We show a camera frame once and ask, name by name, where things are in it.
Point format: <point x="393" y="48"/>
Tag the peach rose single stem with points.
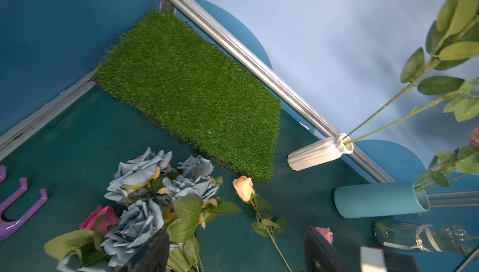
<point x="267" y="224"/>

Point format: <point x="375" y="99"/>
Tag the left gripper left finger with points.
<point x="152" y="255"/>

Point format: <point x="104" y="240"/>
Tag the pink flower bunch on table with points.
<point x="102" y="218"/>

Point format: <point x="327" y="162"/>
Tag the aluminium frame right bar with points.
<point x="459" y="199"/>

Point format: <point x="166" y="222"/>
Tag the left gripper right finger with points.
<point x="321" y="256"/>

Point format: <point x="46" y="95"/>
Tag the green artificial grass mat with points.
<point x="193" y="90"/>

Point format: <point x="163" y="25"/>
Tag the aluminium frame back bar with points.
<point x="241" y="53"/>

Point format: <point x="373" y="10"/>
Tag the white ribbed ceramic vase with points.
<point x="323" y="151"/>

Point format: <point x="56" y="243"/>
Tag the teal cylindrical vase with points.
<point x="380" y="200"/>

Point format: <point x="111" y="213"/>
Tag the blue hydrangea bunch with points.
<point x="153" y="195"/>

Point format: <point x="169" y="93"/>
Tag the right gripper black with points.
<point x="395" y="262"/>

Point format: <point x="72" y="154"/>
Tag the clear glass vase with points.
<point x="424" y="238"/>

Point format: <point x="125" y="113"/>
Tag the small pink rosebud stem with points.
<point x="326" y="233"/>

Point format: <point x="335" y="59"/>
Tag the aluminium frame bar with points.
<point x="459" y="199"/>
<point x="241" y="53"/>

